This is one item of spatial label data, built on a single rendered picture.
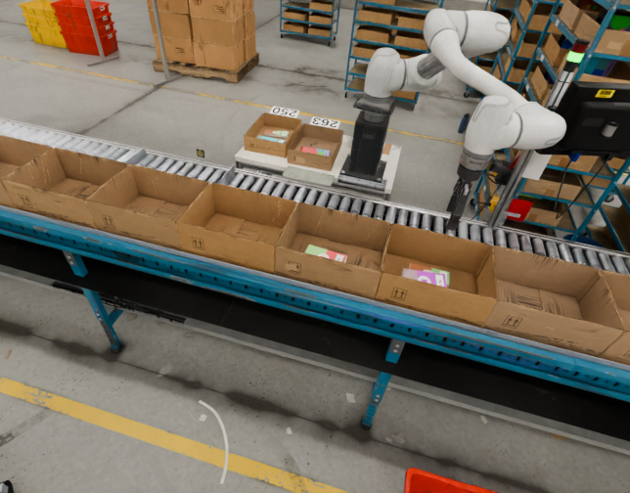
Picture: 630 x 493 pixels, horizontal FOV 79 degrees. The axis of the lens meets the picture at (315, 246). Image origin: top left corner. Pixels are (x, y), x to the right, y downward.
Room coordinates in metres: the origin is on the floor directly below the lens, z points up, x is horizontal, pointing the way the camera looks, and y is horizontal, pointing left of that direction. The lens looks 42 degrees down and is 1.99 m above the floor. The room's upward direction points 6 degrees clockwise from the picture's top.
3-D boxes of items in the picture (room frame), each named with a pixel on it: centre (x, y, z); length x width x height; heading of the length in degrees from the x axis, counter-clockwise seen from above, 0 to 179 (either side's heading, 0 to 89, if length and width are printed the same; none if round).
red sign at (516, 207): (1.70, -1.02, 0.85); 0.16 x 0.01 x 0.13; 79
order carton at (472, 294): (1.04, -0.46, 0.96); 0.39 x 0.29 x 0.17; 79
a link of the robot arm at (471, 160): (1.11, -0.47, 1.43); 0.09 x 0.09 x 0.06
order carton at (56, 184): (1.35, 1.08, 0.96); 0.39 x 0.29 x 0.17; 79
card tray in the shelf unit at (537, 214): (2.25, -1.43, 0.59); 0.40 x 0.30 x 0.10; 167
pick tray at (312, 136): (2.27, 0.06, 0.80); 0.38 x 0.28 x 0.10; 170
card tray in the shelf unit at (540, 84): (2.72, -1.53, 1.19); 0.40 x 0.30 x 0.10; 168
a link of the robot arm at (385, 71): (2.15, -0.27, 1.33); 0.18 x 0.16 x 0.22; 100
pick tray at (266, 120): (2.38, 0.35, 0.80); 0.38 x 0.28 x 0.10; 170
